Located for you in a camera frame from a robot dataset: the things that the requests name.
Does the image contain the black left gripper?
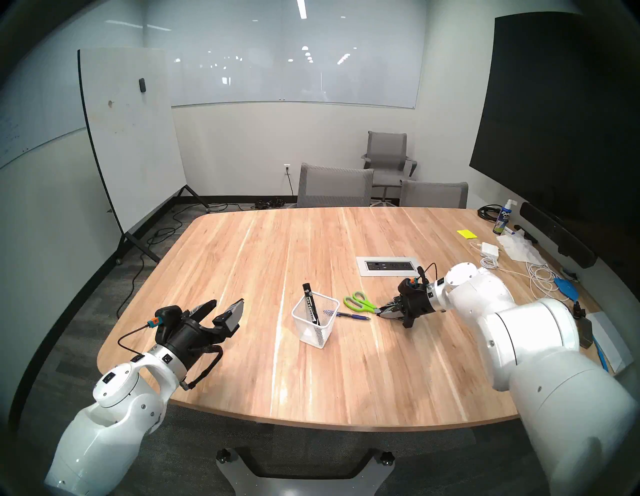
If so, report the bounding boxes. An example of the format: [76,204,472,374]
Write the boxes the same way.
[164,298,246,374]

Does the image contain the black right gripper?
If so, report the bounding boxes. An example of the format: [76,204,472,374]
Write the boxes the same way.
[378,289,436,329]

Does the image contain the green handled scissors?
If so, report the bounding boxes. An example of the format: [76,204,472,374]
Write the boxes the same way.
[343,291,384,316]

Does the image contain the black permanent marker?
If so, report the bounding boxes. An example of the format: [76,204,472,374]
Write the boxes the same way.
[302,283,321,326]

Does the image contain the white mesh pen holder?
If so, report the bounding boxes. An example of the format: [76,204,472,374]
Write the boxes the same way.
[292,292,341,349]

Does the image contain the gray robot base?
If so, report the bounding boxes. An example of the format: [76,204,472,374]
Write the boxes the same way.
[215,445,401,496]

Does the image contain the silver table power outlet panel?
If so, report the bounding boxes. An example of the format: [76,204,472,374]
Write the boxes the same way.
[356,256,427,277]

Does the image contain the gray mesh office chair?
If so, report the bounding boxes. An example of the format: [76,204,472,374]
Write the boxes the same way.
[399,180,469,210]
[296,163,375,209]

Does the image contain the crumpled white tissue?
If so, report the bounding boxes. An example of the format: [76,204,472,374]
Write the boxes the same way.
[496,232,546,265]

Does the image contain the whiteboard cleaner spray bottle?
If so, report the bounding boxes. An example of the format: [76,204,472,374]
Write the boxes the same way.
[492,199,516,236]

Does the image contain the gray swivel chair with armrests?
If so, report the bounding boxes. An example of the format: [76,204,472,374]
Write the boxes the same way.
[361,131,418,203]

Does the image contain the flat blue plastic object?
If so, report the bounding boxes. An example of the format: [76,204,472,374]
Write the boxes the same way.
[553,278,581,302]

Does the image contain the black video sound bar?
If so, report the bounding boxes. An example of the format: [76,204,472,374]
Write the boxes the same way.
[519,201,598,269]

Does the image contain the rolling whiteboard on black stand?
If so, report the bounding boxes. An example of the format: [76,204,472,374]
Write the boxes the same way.
[77,47,211,263]

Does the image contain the thin blue stick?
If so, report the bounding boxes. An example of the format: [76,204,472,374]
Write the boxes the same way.
[595,340,612,378]

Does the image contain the white paper sheet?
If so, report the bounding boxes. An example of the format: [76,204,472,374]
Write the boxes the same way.
[586,312,635,373]

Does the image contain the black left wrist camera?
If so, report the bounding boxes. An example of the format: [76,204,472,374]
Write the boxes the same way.
[149,305,184,347]

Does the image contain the black sleeved left gripper cable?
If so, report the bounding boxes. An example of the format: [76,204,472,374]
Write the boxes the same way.
[181,345,225,392]

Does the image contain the thin black left camera cable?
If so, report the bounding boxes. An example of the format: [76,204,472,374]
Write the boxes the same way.
[117,323,154,357]

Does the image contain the long black floor cable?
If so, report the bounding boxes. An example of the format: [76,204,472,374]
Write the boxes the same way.
[116,202,251,321]

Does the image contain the white charger cable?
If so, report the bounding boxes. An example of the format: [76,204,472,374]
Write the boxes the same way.
[470,242,571,303]

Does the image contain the large black wall television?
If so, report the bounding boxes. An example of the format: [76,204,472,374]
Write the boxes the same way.
[469,11,640,241]

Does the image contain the wide wall glass whiteboard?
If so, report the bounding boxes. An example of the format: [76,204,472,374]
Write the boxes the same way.
[145,0,428,110]

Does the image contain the wall whiteboard with handwriting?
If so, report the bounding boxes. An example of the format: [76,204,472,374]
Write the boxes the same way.
[0,30,91,171]

